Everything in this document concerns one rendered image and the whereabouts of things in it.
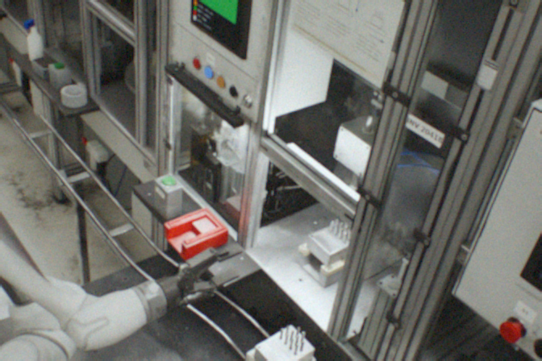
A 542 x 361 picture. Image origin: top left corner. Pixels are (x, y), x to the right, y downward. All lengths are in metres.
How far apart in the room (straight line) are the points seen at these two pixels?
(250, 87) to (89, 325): 0.71
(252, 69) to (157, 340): 0.89
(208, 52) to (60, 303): 0.77
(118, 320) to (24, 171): 2.46
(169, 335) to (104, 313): 0.61
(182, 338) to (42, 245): 1.47
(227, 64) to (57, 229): 1.90
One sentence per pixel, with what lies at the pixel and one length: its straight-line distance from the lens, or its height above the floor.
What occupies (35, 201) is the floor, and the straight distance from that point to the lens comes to 3.63.
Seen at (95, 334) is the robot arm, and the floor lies 1.15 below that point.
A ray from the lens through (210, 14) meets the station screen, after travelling 1.73.
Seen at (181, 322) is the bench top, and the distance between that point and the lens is 2.08.
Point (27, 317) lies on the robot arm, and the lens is 1.79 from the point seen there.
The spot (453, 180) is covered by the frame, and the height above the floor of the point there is 1.57.
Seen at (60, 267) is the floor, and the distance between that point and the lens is 3.24.
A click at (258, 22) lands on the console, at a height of 1.64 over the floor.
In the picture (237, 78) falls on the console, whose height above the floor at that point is 1.46.
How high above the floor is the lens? 2.28
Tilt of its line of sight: 37 degrees down
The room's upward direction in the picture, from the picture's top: 8 degrees clockwise
